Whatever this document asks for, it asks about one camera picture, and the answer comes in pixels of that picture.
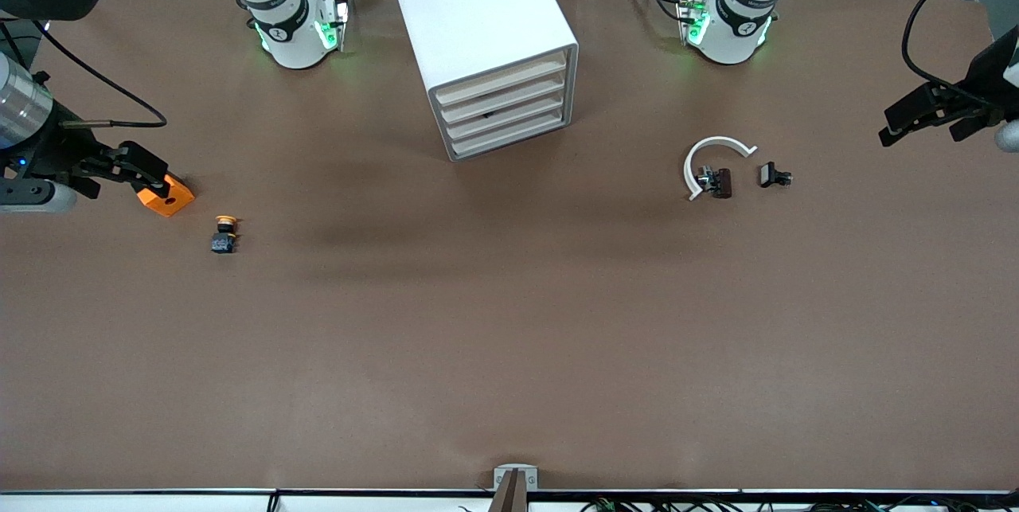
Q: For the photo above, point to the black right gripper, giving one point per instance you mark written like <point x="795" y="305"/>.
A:
<point x="54" y="143"/>

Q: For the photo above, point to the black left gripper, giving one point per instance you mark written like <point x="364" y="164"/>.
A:
<point x="985" y="76"/>

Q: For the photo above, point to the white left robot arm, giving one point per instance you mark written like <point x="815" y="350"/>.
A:
<point x="732" y="42"/>

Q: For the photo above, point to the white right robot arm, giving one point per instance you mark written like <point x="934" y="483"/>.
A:
<point x="294" y="50"/>

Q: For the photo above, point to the orange block with hole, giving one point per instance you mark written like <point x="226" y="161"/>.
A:
<point x="173" y="201"/>

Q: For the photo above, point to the small black clip component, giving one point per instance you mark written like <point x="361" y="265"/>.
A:
<point x="771" y="174"/>

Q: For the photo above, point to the dark brown small component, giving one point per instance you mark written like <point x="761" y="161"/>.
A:
<point x="723" y="182"/>

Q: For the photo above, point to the brown table mat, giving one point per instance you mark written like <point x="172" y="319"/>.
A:
<point x="509" y="337"/>

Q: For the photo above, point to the white table edge rail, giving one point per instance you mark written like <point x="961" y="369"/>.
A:
<point x="159" y="504"/>

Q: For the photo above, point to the grey metal bracket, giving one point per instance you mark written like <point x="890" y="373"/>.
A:
<point x="525" y="474"/>

